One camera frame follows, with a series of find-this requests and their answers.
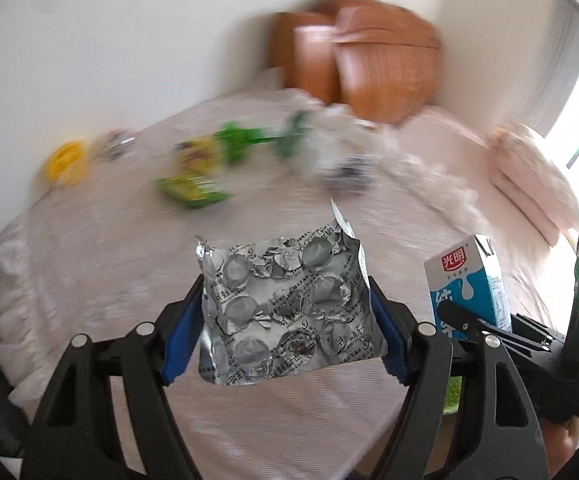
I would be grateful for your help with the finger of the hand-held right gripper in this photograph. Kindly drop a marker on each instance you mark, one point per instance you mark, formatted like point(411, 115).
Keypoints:
point(464, 321)
point(534, 329)

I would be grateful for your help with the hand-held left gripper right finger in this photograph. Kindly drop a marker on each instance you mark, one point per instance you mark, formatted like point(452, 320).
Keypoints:
point(385, 327)

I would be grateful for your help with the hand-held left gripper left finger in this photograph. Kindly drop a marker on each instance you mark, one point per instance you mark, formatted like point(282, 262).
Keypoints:
point(183, 337)

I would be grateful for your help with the blue white milk carton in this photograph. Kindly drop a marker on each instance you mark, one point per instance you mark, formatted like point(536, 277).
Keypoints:
point(462, 280)

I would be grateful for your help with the green plastic basket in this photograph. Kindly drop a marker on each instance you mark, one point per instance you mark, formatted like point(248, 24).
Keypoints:
point(452, 396)

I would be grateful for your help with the silver foil blister pack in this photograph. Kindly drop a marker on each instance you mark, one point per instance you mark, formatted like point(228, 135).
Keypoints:
point(279, 300)

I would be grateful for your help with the yellow green snack packet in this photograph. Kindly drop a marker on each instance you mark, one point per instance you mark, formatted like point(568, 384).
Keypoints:
point(199, 154)

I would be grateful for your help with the clear plastic bag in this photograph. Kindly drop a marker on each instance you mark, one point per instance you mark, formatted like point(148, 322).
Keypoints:
point(329, 142)

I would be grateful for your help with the green plastic toy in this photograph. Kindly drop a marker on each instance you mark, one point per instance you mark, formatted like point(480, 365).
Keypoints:
point(234, 141)

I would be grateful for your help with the person's right hand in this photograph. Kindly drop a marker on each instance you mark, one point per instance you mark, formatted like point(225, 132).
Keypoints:
point(564, 442)

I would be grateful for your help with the white lace tablecloth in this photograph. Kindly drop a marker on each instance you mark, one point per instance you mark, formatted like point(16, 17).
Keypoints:
point(119, 260)

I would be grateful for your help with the pink pillows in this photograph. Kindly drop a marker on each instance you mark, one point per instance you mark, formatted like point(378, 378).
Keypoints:
point(534, 180)

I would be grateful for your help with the bed with pink sheet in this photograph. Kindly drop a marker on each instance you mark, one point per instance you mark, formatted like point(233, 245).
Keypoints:
point(464, 155)

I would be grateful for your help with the small pink white item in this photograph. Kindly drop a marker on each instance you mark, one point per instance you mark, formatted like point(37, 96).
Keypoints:
point(114, 144)

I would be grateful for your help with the yellow tape roll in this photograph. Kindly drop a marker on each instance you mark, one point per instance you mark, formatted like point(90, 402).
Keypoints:
point(66, 162)

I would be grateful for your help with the wooden headboard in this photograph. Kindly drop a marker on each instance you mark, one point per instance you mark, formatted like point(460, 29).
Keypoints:
point(379, 70)

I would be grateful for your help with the grey curtain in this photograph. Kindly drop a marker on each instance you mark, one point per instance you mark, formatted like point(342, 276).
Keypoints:
point(554, 60)

